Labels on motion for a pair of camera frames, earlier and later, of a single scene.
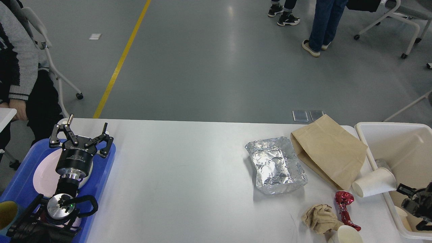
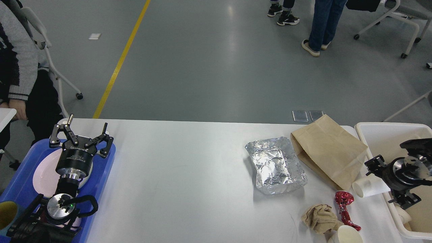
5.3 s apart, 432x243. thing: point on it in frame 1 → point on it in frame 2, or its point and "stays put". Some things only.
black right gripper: (420, 205) → (397, 184)
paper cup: (382, 180) stays put
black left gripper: (75, 161) stays put
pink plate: (46, 179) stays put
